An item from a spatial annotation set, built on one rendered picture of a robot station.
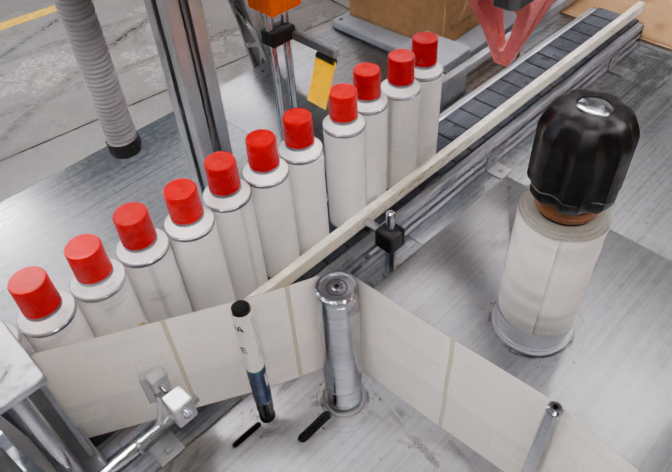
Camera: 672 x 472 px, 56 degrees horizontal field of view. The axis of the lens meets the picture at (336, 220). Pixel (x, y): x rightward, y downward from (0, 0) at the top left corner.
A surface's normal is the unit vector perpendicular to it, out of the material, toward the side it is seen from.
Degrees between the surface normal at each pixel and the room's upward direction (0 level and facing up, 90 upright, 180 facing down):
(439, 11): 90
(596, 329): 0
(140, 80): 0
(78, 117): 0
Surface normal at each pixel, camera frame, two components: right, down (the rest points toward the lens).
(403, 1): -0.68, 0.54
